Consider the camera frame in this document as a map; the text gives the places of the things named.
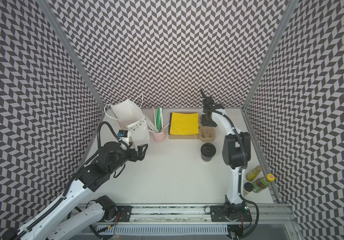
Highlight white patterned gift bag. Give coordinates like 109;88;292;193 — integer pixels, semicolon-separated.
104;94;150;146

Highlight black takeout coffee cup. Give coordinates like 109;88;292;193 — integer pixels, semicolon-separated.
201;143;216;162

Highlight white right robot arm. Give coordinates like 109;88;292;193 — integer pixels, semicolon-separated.
201;94;251;221

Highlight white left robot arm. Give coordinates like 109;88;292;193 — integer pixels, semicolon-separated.
2;121;148;240

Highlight pink metal bucket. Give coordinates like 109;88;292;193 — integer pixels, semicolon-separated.
151;130;167;143

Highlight stacked pulp cup carriers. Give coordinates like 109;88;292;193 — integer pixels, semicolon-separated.
199;116;216;143

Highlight brown cardboard napkin box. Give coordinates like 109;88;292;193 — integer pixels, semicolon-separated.
168;111;200;140

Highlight yellow paper napkin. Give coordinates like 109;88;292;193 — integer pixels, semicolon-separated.
169;112;200;136

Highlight green wrapped straw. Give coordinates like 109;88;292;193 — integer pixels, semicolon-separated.
156;108;163;132

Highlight wooden stir stick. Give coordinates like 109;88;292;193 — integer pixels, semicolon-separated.
152;107;157;130

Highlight yellow capped sauce bottle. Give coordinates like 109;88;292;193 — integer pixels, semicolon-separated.
253;174;276;193

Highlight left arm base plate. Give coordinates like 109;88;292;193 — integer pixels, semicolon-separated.
104;205;133;223

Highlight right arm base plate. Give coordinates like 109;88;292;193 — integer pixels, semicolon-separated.
210;205;252;223

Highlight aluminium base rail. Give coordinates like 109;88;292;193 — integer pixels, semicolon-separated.
82;204;303;240

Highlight aluminium frame corner post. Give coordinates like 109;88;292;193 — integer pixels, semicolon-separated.
242;0;299;112

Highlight aluminium left corner post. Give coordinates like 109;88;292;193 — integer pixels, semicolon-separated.
36;0;105;108

